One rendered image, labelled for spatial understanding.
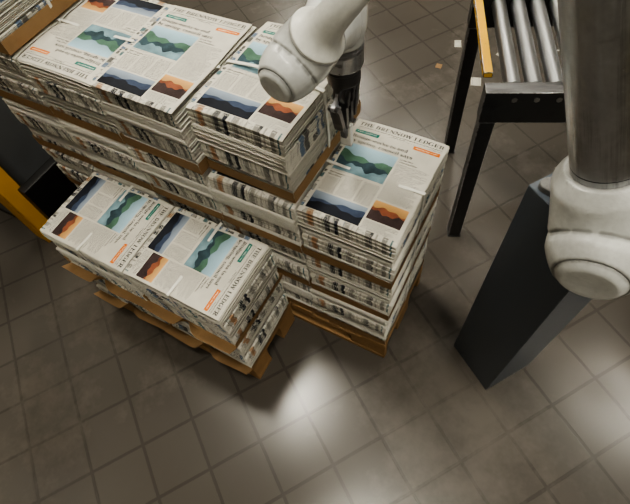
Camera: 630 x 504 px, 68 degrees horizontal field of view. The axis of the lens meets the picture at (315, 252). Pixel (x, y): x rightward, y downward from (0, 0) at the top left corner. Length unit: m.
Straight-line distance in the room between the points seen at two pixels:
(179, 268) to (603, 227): 1.14
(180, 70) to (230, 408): 1.23
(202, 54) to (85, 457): 1.51
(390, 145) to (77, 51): 0.91
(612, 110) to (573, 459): 1.47
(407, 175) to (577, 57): 0.73
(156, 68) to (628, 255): 1.12
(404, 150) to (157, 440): 1.39
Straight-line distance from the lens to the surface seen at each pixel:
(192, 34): 1.44
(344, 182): 1.28
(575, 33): 0.63
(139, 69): 1.38
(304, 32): 0.83
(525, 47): 1.80
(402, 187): 1.27
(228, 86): 1.25
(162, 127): 1.30
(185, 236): 1.56
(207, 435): 1.93
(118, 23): 1.60
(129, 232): 1.65
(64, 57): 1.55
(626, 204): 0.76
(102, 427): 2.10
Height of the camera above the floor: 1.82
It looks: 59 degrees down
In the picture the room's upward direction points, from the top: 10 degrees counter-clockwise
